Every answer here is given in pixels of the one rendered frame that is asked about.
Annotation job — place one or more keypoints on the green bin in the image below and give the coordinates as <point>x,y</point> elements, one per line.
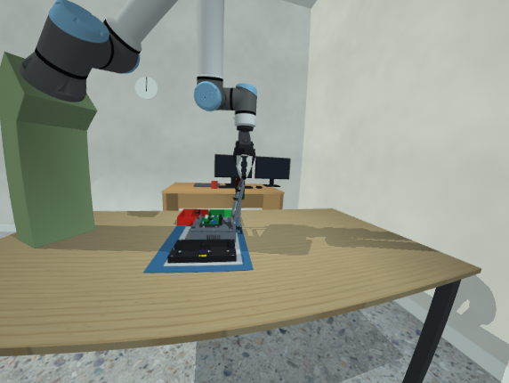
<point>217,212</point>

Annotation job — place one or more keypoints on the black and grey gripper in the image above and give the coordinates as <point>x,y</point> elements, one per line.
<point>250,159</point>

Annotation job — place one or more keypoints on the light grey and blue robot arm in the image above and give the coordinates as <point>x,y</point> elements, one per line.
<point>73,42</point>

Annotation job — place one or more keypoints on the red bin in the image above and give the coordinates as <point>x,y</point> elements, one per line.
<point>190,216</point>

